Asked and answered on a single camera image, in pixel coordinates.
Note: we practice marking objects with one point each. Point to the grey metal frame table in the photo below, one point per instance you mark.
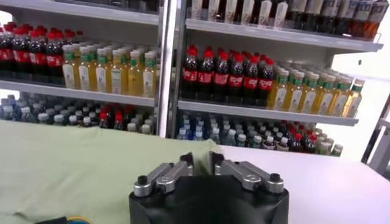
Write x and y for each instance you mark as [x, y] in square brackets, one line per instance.
[384, 155]

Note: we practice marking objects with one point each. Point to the small cola bottle red cap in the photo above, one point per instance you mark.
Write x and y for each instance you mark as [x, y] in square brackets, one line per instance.
[103, 120]
[118, 121]

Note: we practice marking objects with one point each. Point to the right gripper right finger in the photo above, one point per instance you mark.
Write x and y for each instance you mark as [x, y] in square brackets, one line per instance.
[250, 178]

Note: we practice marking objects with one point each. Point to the dark bottle beige label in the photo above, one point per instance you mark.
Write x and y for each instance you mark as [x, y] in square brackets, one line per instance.
[311, 16]
[297, 15]

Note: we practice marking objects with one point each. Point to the white metal shelf rack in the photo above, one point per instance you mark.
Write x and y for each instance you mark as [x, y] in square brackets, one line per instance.
[274, 115]
[91, 95]

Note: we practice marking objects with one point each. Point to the yellow juice bottle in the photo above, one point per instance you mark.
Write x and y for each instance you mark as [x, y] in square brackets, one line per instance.
[309, 97]
[149, 80]
[135, 78]
[119, 77]
[294, 95]
[103, 76]
[278, 94]
[325, 99]
[86, 74]
[339, 101]
[353, 102]
[70, 73]

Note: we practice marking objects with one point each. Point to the black diagonal window bar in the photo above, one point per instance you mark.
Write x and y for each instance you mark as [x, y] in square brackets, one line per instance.
[370, 149]

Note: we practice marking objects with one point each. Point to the green polo shirt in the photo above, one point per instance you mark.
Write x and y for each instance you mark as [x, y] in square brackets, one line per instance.
[76, 170]

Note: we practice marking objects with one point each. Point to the blue water bottle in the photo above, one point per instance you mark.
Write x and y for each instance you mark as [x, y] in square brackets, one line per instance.
[198, 134]
[182, 134]

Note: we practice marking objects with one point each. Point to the dark bottle green cap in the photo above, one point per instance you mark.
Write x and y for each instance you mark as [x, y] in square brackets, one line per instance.
[213, 10]
[264, 12]
[280, 13]
[230, 11]
[247, 12]
[196, 10]

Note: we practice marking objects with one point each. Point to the reddish tea bottle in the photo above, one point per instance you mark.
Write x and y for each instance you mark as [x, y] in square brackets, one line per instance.
[374, 21]

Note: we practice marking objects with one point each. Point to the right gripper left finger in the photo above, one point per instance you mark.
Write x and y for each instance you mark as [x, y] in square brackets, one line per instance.
[166, 179]

